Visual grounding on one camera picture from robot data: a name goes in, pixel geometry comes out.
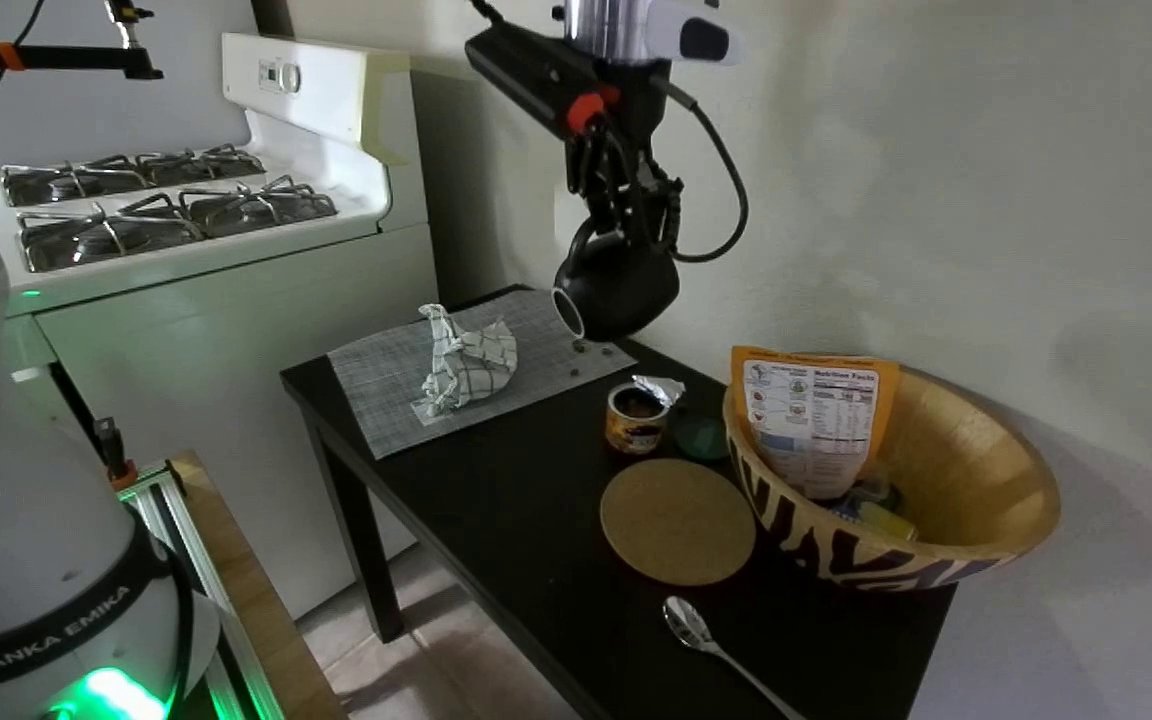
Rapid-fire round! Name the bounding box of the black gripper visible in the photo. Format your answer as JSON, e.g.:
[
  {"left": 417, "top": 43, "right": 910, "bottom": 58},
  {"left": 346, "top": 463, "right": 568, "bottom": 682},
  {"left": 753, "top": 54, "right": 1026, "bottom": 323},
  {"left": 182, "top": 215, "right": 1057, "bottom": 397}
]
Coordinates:
[{"left": 562, "top": 91, "right": 678, "bottom": 268}]

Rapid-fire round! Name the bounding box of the dark green mug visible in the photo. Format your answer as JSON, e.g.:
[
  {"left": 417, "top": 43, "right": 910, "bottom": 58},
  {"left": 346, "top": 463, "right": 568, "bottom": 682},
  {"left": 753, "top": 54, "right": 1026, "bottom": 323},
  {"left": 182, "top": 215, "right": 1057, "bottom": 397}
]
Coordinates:
[{"left": 553, "top": 234, "right": 678, "bottom": 341}]

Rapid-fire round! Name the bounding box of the white Franka robot base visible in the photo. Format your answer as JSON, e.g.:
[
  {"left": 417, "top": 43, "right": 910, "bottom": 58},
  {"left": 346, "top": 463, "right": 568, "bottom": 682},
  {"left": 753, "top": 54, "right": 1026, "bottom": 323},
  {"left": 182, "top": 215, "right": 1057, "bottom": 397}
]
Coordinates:
[{"left": 0, "top": 266, "right": 218, "bottom": 720}]

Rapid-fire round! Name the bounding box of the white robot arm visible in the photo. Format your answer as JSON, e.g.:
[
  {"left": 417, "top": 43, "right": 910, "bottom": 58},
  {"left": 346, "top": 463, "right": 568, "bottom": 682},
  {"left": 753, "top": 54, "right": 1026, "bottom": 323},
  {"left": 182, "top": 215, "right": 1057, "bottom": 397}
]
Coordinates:
[{"left": 464, "top": 0, "right": 746, "bottom": 266}]

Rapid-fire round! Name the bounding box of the large yellow patterned bowl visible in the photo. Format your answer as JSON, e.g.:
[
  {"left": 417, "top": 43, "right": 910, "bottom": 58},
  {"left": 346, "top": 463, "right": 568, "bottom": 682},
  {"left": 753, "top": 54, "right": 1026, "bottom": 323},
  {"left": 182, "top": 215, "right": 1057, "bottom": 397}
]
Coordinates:
[{"left": 724, "top": 369, "right": 1061, "bottom": 594}]

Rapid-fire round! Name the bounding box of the small open pudding cup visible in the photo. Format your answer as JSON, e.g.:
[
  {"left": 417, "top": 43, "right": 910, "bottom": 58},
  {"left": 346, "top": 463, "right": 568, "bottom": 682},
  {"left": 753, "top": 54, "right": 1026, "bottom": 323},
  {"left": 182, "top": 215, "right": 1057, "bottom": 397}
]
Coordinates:
[{"left": 602, "top": 376, "right": 685, "bottom": 458}]

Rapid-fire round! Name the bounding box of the crumpled white cloth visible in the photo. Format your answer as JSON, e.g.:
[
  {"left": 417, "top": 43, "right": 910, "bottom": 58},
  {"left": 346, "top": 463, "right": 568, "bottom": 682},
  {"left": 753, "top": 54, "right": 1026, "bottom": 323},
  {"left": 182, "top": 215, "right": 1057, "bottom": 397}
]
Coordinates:
[{"left": 413, "top": 303, "right": 519, "bottom": 423}]

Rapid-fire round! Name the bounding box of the orange snack packet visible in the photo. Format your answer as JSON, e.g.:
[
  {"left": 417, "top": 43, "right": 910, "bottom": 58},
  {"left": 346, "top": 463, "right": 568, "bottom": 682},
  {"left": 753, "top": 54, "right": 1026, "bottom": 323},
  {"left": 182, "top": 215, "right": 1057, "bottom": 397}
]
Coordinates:
[{"left": 732, "top": 345, "right": 900, "bottom": 501}]

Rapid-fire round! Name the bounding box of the grey checkered placemat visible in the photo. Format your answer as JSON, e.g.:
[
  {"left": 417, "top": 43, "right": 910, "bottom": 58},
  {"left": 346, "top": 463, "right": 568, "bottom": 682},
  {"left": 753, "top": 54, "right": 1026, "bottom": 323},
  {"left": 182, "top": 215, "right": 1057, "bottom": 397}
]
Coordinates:
[{"left": 328, "top": 294, "right": 631, "bottom": 459}]

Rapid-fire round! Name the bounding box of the black side table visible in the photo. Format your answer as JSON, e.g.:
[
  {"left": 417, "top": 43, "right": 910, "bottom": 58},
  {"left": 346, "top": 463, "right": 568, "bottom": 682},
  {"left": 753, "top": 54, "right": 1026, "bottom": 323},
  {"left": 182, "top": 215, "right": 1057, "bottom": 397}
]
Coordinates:
[{"left": 284, "top": 359, "right": 951, "bottom": 720}]

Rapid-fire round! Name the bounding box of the round tan coaster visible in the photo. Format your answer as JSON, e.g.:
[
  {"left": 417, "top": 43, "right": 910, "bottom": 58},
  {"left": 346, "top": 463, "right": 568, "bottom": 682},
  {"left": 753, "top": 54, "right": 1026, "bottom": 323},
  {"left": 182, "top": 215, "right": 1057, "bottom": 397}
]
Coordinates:
[{"left": 600, "top": 459, "right": 754, "bottom": 590}]

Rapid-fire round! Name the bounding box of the metal spoon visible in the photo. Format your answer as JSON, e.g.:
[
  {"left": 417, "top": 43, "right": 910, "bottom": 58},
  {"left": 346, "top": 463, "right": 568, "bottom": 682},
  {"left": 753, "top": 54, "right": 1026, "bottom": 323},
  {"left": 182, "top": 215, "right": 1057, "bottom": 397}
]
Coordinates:
[{"left": 661, "top": 597, "right": 802, "bottom": 720}]

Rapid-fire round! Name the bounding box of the white gas stove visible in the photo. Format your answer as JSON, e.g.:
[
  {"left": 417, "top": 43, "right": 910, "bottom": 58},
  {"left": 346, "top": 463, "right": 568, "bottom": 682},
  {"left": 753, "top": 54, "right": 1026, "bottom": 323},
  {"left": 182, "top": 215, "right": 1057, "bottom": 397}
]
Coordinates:
[{"left": 0, "top": 31, "right": 435, "bottom": 618}]

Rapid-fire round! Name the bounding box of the wooden framed aluminium stand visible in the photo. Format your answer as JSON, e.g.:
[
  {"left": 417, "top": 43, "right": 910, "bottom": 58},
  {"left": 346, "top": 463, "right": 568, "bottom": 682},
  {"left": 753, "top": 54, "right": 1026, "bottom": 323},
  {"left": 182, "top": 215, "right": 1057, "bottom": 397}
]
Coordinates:
[{"left": 119, "top": 459, "right": 344, "bottom": 720}]

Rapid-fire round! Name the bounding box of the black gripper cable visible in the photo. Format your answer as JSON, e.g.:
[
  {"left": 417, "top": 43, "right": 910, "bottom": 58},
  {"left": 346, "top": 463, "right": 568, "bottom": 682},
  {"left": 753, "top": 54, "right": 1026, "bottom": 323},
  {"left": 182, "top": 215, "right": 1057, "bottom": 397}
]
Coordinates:
[{"left": 661, "top": 76, "right": 753, "bottom": 268}]

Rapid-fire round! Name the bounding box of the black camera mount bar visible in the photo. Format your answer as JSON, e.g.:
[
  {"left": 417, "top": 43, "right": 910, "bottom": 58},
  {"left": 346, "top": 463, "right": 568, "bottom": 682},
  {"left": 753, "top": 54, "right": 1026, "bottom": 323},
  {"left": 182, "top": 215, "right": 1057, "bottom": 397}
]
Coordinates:
[{"left": 0, "top": 0, "right": 159, "bottom": 81}]

